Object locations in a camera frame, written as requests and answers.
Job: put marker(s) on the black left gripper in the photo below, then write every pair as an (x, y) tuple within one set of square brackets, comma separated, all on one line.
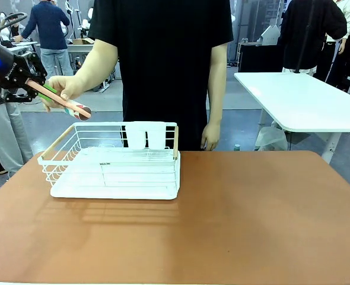
[(1, 66)]

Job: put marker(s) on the pink stick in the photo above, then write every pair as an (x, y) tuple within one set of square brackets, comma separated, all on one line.
[(52, 95)]

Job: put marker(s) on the pink patterned cup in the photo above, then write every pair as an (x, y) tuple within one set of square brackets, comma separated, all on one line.
[(79, 112)]

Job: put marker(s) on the person's left forearm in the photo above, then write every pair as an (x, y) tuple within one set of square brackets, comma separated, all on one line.
[(217, 84)]

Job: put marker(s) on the person's right forearm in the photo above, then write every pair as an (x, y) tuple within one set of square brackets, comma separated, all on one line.
[(99, 63)]

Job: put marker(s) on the person's right hand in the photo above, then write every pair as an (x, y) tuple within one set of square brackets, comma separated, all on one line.
[(63, 89)]

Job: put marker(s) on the person's left hand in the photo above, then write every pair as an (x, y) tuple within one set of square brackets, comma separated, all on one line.
[(211, 136)]

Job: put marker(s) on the bystander in grey trousers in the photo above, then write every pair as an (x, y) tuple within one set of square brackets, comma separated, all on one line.
[(6, 133)]

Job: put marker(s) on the bystander in navy shirt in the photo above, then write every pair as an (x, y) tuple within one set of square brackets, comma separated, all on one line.
[(49, 26)]

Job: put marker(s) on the cardboard box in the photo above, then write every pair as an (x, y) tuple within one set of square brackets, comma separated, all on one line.
[(82, 41)]

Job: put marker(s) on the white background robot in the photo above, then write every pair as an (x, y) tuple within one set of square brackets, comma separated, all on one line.
[(84, 20)]

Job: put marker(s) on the white cutlery holder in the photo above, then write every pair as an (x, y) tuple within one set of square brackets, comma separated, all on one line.
[(145, 135)]

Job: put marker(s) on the person's black t-shirt torso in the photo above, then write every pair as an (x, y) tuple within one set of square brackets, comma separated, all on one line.
[(163, 68)]

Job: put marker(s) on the white drip tray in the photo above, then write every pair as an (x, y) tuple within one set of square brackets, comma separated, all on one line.
[(112, 190)]

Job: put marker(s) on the small green-capped bottle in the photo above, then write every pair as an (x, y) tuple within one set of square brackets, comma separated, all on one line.
[(237, 147)]

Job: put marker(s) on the black case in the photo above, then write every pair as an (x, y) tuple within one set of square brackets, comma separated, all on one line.
[(259, 58)]

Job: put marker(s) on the white machine housing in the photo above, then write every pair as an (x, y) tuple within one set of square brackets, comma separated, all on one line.
[(270, 35)]

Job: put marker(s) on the clear plastic bag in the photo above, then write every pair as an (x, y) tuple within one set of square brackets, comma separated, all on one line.
[(271, 139)]

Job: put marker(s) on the white side table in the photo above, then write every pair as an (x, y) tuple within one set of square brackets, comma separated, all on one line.
[(305, 98)]

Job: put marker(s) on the bystander in black jacket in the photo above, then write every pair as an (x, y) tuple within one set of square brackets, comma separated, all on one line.
[(308, 32)]

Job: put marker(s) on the bystander in white shirt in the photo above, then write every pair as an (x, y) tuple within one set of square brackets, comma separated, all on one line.
[(345, 12)]

